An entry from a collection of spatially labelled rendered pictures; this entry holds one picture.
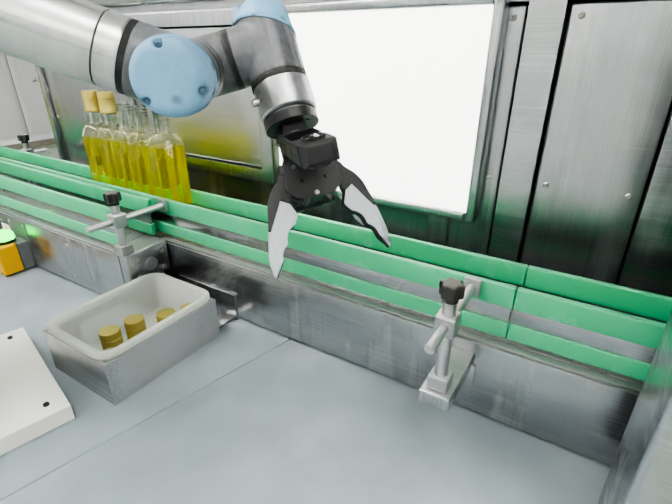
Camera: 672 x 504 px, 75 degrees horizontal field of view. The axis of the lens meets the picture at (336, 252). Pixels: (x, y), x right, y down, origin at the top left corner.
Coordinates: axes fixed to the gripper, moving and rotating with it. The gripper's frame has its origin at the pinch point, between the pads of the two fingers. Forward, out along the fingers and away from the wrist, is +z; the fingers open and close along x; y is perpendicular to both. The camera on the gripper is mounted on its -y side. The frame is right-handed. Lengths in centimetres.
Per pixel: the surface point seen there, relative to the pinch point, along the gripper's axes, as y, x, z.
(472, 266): 8.7, -22.5, 5.8
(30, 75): 562, 197, -374
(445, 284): -7.0, -9.7, 5.9
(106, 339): 28.4, 35.0, 0.6
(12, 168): 77, 61, -52
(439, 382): -0.6, -8.2, 17.7
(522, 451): 3.8, -18.5, 31.5
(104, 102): 45, 29, -49
